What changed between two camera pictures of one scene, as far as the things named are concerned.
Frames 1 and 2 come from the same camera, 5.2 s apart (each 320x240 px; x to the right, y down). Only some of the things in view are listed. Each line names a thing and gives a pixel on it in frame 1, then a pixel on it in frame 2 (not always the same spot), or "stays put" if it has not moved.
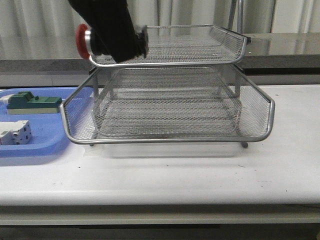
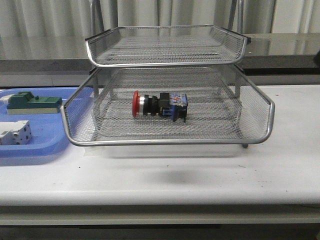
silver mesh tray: (172, 45) stays put
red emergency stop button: (83, 41) -> (173, 106)
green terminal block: (25, 102) stays put
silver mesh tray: (168, 105) stays put
